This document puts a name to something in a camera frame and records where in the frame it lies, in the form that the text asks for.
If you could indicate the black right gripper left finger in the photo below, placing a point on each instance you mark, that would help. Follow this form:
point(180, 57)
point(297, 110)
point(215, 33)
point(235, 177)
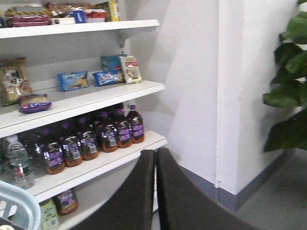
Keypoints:
point(131, 206)

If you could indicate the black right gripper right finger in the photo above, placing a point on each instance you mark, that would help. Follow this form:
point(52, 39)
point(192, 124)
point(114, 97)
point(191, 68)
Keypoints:
point(182, 206)

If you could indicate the light blue plastic basket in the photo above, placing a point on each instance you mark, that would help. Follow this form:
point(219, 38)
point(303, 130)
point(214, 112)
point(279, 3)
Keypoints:
point(20, 203)

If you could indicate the purple label juice bottle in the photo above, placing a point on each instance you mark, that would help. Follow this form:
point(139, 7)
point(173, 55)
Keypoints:
point(136, 123)

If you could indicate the white store shelving unit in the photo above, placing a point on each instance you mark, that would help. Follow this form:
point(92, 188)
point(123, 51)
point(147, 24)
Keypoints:
point(54, 49)

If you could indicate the clear water bottle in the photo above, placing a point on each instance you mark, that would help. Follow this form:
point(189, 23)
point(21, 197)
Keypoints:
point(20, 163)

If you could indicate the blue oreo packet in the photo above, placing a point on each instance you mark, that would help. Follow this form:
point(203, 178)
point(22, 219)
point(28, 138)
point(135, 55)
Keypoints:
point(102, 78)

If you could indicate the blue cookie packet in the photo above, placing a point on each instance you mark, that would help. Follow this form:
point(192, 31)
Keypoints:
point(72, 81)

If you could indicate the green potted plant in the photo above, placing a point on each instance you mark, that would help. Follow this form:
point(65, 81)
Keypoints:
point(290, 85)

